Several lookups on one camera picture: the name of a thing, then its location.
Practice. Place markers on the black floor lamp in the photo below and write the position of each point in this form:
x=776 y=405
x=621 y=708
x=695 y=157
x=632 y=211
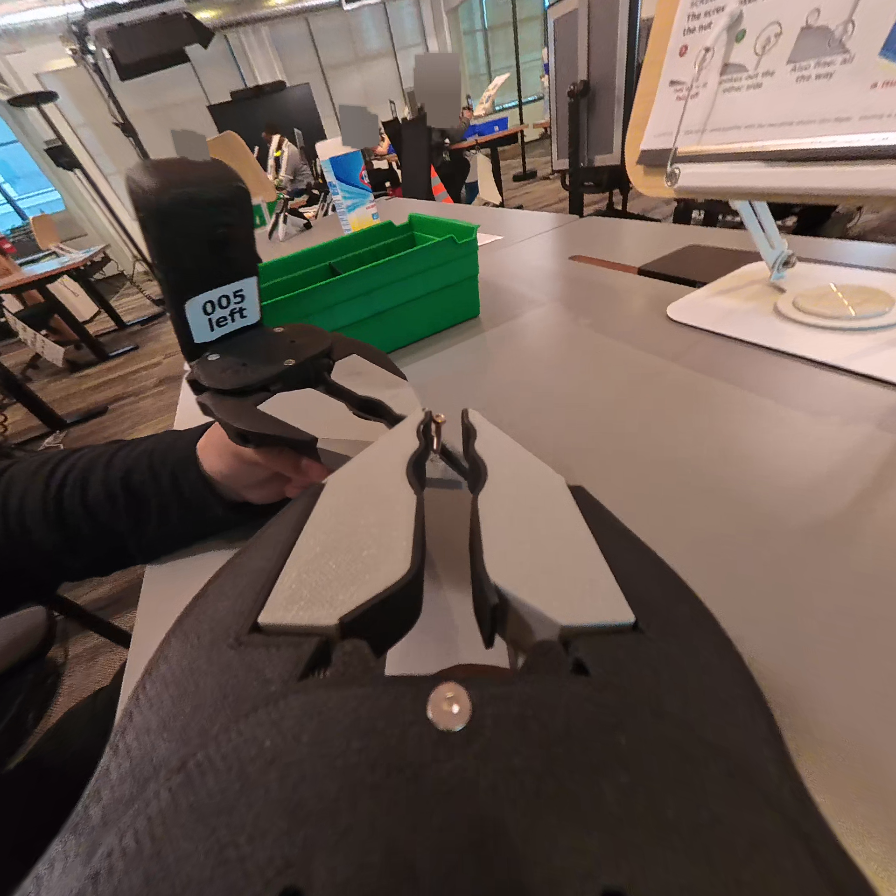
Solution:
x=31 y=98

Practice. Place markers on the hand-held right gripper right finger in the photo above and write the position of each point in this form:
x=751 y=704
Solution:
x=553 y=553

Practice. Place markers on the large black screen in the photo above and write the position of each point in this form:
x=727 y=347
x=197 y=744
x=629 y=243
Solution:
x=266 y=115

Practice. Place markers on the grey partition board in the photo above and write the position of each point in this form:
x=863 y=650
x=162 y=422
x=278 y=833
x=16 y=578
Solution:
x=588 y=84

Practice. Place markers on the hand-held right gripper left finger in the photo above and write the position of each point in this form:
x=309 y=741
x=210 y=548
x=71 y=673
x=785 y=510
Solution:
x=343 y=553

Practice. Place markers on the person's left hand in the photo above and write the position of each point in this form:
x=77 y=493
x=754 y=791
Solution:
x=245 y=469

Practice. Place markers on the black rectangular pad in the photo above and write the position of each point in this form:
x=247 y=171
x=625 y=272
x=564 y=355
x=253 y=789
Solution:
x=700 y=264

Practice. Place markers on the black softbox light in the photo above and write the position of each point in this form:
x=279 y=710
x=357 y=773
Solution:
x=154 y=42

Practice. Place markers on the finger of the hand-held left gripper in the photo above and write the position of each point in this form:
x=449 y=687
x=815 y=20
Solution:
x=308 y=416
x=392 y=392

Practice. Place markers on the white document stand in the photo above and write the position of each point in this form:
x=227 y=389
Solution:
x=735 y=308

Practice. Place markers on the printed instruction sheet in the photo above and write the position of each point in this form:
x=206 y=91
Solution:
x=770 y=70

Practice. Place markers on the person's left forearm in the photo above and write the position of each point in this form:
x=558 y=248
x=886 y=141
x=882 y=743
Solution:
x=91 y=511

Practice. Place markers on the thin metal screw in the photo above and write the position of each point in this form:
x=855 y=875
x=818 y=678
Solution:
x=439 y=420

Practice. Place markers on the grey desk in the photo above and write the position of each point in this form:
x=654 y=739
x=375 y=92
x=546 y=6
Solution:
x=630 y=234
x=700 y=490

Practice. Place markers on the white blue wipes canister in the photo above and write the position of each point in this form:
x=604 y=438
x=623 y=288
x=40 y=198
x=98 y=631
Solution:
x=350 y=189

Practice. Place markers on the green plastic bin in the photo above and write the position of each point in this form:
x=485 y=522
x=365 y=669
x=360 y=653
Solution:
x=392 y=294

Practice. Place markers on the plywood chair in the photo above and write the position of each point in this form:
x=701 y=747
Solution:
x=234 y=157

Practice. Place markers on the wooden background desk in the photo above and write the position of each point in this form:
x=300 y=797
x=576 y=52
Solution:
x=49 y=269

